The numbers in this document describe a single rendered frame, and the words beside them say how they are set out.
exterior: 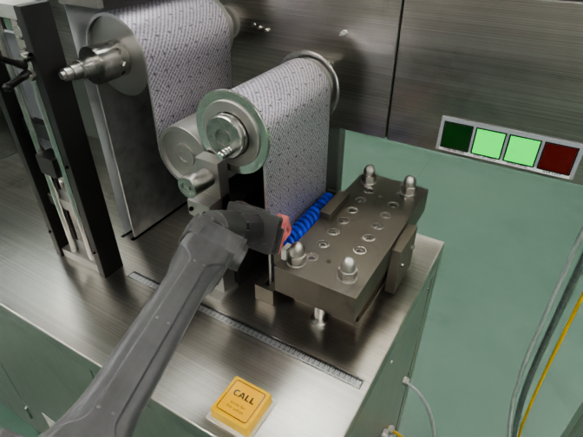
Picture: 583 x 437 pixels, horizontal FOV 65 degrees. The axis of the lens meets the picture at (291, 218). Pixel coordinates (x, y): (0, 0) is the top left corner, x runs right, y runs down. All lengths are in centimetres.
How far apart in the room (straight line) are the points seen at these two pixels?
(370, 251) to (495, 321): 150
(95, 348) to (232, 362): 25
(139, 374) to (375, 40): 76
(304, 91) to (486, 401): 149
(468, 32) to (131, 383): 77
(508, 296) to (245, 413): 186
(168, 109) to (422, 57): 49
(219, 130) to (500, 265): 206
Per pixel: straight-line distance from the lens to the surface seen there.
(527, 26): 91
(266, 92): 79
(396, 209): 100
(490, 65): 93
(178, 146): 89
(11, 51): 98
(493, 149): 97
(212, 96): 78
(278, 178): 82
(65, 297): 106
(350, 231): 92
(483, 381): 207
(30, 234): 128
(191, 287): 51
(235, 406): 78
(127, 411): 40
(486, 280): 251
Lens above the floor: 158
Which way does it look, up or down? 35 degrees down
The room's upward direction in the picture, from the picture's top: straight up
